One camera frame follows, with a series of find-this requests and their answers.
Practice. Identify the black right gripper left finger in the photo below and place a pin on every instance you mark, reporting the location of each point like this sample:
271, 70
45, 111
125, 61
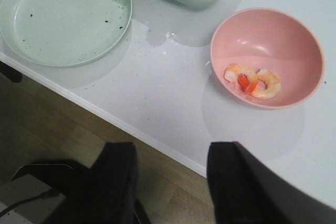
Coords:
102, 193

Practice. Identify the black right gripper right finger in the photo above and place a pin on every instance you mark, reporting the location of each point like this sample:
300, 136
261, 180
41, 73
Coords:
243, 190

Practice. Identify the cooked shrimp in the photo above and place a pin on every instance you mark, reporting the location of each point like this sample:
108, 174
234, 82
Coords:
243, 75
272, 85

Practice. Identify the pink plastic bowl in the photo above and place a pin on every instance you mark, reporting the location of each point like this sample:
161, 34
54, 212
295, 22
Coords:
263, 38

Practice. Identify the mint green round plate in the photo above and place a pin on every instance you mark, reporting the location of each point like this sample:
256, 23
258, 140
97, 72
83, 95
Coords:
64, 33

